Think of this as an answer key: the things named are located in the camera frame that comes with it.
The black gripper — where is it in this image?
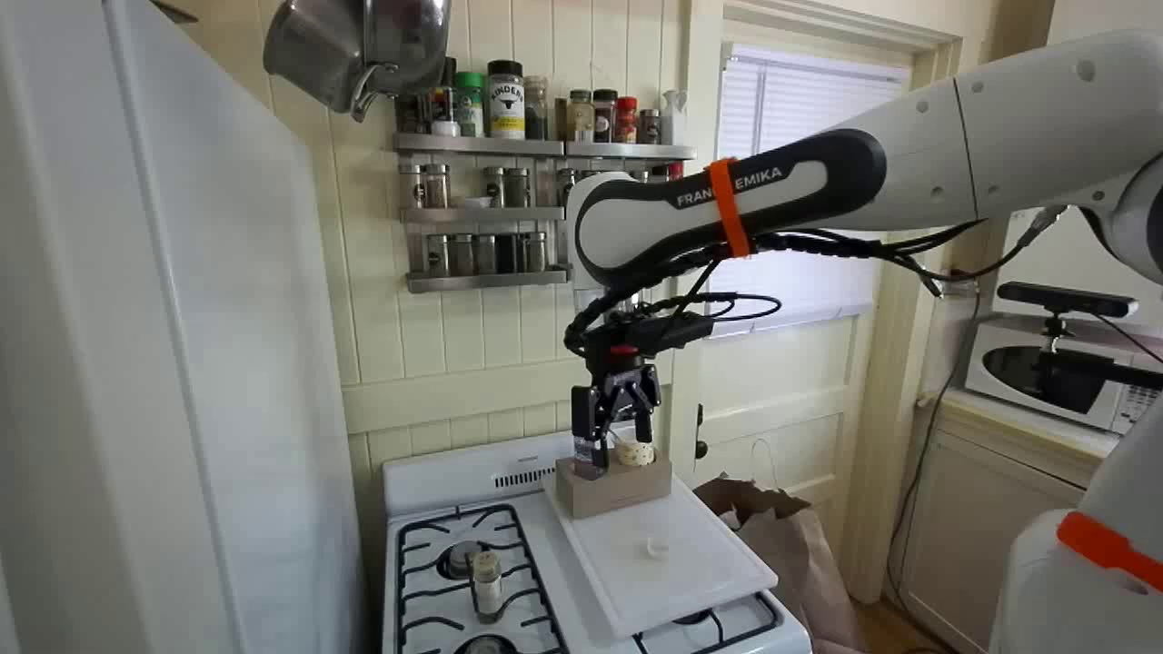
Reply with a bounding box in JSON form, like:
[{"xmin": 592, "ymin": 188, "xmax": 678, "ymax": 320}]
[{"xmin": 569, "ymin": 336, "xmax": 664, "ymax": 454}]

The white cutting board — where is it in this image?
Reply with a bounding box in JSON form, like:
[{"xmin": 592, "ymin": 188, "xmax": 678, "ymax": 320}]
[{"xmin": 554, "ymin": 476, "xmax": 780, "ymax": 642}]

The dotted paper cup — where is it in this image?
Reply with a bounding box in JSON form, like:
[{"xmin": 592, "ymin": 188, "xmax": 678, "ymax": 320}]
[{"xmin": 609, "ymin": 432, "xmax": 659, "ymax": 472}]

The brown wooden block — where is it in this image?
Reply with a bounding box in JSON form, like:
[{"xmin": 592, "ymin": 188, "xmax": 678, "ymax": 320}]
[{"xmin": 554, "ymin": 454, "xmax": 675, "ymax": 523}]

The dark door lock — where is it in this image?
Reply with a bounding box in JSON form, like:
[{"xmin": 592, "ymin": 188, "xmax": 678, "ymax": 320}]
[{"xmin": 691, "ymin": 401, "xmax": 715, "ymax": 464}]

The white panel door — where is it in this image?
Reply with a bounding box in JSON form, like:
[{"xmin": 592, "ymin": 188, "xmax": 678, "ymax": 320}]
[{"xmin": 683, "ymin": 33, "xmax": 918, "ymax": 595}]

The white gas stove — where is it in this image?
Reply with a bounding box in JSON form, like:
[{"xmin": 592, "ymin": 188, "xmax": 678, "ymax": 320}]
[{"xmin": 377, "ymin": 430, "xmax": 817, "ymax": 654}]

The brown paper bag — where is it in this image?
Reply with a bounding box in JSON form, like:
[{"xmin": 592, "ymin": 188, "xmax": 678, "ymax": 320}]
[{"xmin": 691, "ymin": 472, "xmax": 873, "ymax": 654}]

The small jar with beige lid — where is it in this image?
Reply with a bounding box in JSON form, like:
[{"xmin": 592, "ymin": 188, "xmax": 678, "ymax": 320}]
[{"xmin": 469, "ymin": 544, "xmax": 510, "ymax": 620}]

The large jar with black lid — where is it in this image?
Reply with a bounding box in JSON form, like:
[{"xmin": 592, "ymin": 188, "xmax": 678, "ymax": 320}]
[{"xmin": 483, "ymin": 56, "xmax": 532, "ymax": 142}]

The jar with green lid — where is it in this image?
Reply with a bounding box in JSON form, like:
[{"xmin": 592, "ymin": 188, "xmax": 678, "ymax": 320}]
[{"xmin": 451, "ymin": 70, "xmax": 491, "ymax": 142}]

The small jar with white lid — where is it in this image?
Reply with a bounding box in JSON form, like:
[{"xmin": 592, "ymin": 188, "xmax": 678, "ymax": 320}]
[{"xmin": 429, "ymin": 85, "xmax": 462, "ymax": 138}]

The white window blind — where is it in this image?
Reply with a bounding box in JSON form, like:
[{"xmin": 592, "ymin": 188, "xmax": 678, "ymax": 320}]
[{"xmin": 708, "ymin": 44, "xmax": 912, "ymax": 332}]

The dark spice jar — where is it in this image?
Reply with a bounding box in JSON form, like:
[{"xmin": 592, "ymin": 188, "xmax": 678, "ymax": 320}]
[{"xmin": 391, "ymin": 89, "xmax": 435, "ymax": 138}]

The beige cabinet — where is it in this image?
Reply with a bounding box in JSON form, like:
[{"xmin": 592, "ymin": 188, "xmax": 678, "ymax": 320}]
[{"xmin": 889, "ymin": 389, "xmax": 1124, "ymax": 654}]

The white microwave oven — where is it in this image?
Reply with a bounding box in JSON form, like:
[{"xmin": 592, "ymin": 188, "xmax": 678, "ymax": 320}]
[{"xmin": 961, "ymin": 308, "xmax": 1163, "ymax": 440}]

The hanging steel pan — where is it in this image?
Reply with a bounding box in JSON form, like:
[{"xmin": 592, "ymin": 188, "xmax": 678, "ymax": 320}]
[{"xmin": 353, "ymin": 0, "xmax": 454, "ymax": 103}]

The white refrigerator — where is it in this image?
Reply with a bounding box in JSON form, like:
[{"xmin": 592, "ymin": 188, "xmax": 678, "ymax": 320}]
[{"xmin": 0, "ymin": 0, "xmax": 374, "ymax": 654}]

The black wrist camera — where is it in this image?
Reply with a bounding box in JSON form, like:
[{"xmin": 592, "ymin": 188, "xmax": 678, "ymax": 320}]
[{"xmin": 605, "ymin": 304, "xmax": 720, "ymax": 356}]

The orange strap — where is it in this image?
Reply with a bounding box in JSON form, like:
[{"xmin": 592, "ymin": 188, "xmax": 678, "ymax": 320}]
[
  {"xmin": 1053, "ymin": 510, "xmax": 1163, "ymax": 595},
  {"xmin": 706, "ymin": 155, "xmax": 756, "ymax": 260}
]

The metal wall spice rack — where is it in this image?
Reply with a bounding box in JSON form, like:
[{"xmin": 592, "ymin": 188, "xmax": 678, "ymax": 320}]
[{"xmin": 391, "ymin": 126, "xmax": 697, "ymax": 299}]

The black stereo camera bar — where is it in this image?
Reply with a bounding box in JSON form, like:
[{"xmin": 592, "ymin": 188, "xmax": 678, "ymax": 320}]
[{"xmin": 993, "ymin": 280, "xmax": 1142, "ymax": 325}]

